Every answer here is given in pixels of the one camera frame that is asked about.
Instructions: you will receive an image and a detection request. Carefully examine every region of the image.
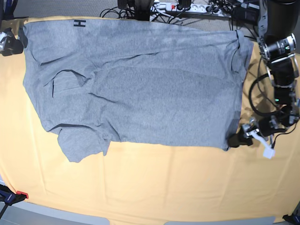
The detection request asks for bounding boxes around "yellow table cloth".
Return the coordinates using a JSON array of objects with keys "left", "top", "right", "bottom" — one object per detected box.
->
[{"left": 0, "top": 16, "right": 300, "bottom": 224}]

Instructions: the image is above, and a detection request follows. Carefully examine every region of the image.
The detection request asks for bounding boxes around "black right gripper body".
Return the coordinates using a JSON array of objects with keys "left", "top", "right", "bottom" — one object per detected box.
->
[{"left": 0, "top": 30, "right": 9, "bottom": 51}]

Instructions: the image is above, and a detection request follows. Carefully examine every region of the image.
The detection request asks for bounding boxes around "clamp with red tip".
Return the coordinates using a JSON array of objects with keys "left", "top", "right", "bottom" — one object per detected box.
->
[{"left": 0, "top": 185, "right": 29, "bottom": 206}]

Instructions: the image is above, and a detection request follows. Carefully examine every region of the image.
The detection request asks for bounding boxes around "grey t-shirt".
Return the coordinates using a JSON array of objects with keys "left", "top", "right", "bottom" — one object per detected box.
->
[{"left": 19, "top": 19, "right": 253, "bottom": 162}]

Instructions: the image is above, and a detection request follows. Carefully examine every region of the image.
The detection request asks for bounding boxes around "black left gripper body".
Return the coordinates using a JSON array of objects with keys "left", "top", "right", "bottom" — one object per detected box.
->
[{"left": 258, "top": 116, "right": 286, "bottom": 137}]

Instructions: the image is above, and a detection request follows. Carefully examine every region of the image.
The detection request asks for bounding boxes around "black power adapter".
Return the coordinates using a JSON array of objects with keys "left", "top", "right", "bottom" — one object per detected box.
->
[{"left": 232, "top": 7, "right": 259, "bottom": 25}]

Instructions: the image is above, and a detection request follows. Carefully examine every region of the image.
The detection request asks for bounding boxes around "black centre post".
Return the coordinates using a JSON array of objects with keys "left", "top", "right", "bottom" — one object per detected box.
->
[{"left": 134, "top": 0, "right": 153, "bottom": 21}]

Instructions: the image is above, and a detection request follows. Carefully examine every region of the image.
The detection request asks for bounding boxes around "white power strip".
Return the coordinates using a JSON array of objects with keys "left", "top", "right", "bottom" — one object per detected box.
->
[{"left": 157, "top": 2, "right": 231, "bottom": 18}]

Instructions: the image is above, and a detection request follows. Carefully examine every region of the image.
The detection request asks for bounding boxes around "black clamp bottom right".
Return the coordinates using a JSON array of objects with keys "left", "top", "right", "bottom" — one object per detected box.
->
[{"left": 282, "top": 208, "right": 300, "bottom": 225}]

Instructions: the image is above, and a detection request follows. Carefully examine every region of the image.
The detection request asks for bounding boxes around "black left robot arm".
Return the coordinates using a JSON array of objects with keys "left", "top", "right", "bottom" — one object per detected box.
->
[{"left": 228, "top": 0, "right": 300, "bottom": 148}]

